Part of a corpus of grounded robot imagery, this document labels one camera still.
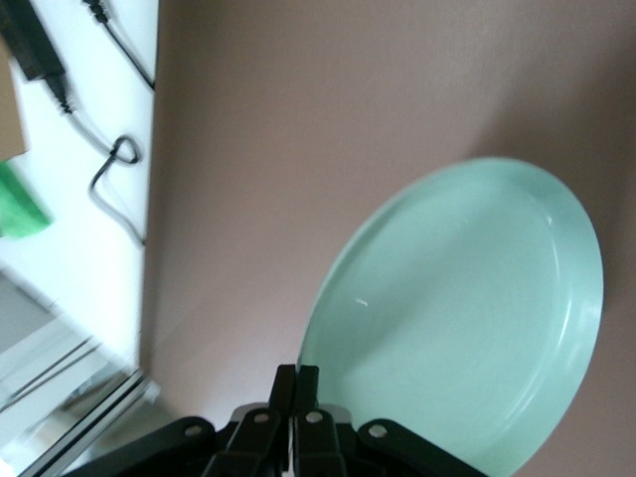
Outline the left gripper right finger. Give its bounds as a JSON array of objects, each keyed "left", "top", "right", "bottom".
[{"left": 292, "top": 365, "right": 481, "bottom": 477}]

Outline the brown cardboard piece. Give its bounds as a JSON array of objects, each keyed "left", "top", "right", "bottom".
[{"left": 0, "top": 37, "right": 30, "bottom": 161}]

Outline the grey looped cable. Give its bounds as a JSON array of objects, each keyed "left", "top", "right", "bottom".
[{"left": 47, "top": 81, "right": 148, "bottom": 245}]

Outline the brown table cover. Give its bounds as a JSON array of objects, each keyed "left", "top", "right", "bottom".
[{"left": 134, "top": 0, "right": 636, "bottom": 477}]

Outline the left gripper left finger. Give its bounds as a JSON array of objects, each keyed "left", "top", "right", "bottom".
[{"left": 63, "top": 364, "right": 299, "bottom": 477}]

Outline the black cable with plug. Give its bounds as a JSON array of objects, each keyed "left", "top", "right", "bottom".
[{"left": 81, "top": 0, "right": 157, "bottom": 91}]

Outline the black power adapter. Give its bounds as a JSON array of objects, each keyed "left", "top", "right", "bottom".
[{"left": 0, "top": 0, "right": 69, "bottom": 98}]

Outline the bright green object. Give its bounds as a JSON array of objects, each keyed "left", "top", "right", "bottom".
[{"left": 0, "top": 158, "right": 54, "bottom": 240}]

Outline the pale green round plate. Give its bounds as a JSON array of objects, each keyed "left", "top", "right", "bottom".
[{"left": 297, "top": 156, "right": 605, "bottom": 476}]

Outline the aluminium table rail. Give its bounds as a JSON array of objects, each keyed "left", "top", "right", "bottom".
[{"left": 0, "top": 367, "right": 163, "bottom": 477}]

